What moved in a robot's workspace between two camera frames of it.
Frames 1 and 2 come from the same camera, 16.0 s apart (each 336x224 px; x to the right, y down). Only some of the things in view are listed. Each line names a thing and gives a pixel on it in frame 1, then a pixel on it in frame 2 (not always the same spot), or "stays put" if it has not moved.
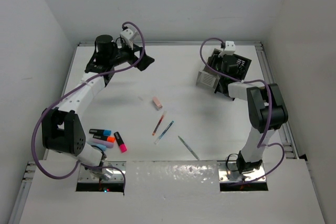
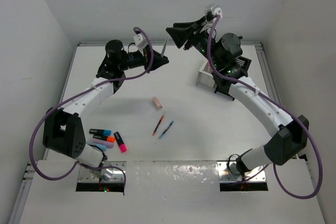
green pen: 189,148 → 164,46
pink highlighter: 122,145 stays put
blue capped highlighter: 101,132 stays put
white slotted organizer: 208,77 stays put
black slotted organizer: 231,64 stays put
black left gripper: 145,60 → 159,61
